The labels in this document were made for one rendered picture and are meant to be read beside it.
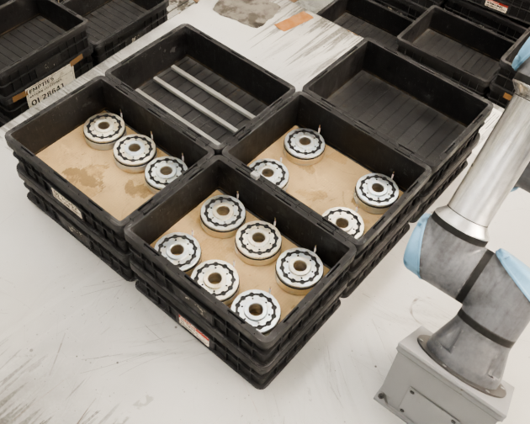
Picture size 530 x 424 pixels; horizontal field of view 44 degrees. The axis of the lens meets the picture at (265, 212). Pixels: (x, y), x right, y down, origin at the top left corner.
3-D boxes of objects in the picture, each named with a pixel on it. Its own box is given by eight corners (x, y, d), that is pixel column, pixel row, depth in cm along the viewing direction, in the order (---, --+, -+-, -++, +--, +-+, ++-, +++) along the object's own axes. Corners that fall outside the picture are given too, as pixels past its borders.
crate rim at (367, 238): (432, 176, 154) (435, 169, 152) (358, 254, 139) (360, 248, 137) (298, 95, 168) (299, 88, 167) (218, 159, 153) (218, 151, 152)
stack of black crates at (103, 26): (127, 38, 300) (118, -30, 273) (175, 66, 289) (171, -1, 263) (58, 82, 279) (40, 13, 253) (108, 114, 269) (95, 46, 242)
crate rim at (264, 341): (358, 255, 139) (360, 248, 137) (266, 352, 124) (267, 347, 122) (218, 159, 153) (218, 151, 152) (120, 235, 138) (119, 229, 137)
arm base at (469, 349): (495, 376, 133) (522, 336, 131) (497, 400, 119) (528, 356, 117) (428, 335, 136) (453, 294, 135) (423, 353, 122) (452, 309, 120)
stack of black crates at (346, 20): (414, 69, 297) (426, 26, 279) (378, 103, 281) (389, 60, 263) (341, 32, 311) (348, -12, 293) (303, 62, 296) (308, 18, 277)
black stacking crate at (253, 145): (421, 202, 161) (433, 171, 152) (351, 278, 146) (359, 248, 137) (294, 124, 176) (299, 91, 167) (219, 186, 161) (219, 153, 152)
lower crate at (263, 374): (344, 304, 155) (352, 277, 145) (261, 396, 140) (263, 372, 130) (218, 214, 170) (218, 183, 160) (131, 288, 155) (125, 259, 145)
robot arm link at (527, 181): (525, 206, 150) (548, 172, 142) (481, 182, 154) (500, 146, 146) (537, 189, 155) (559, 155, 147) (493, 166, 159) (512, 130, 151)
